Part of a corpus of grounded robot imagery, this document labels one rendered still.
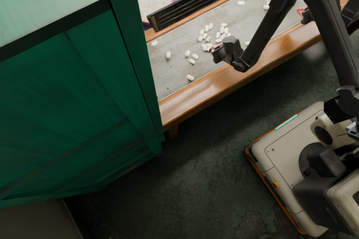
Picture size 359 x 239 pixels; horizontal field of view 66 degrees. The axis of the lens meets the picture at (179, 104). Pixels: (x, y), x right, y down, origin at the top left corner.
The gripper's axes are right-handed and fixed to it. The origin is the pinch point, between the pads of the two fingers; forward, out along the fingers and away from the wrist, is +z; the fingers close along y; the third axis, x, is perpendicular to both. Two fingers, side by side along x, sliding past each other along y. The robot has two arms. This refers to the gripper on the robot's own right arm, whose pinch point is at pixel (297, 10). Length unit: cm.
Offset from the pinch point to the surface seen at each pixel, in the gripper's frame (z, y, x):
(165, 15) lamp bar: -2, 65, -28
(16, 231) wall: -7, 162, 25
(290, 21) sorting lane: 8.0, -2.2, 8.6
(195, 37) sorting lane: 22, 47, -2
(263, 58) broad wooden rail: -1.6, 24.4, 13.9
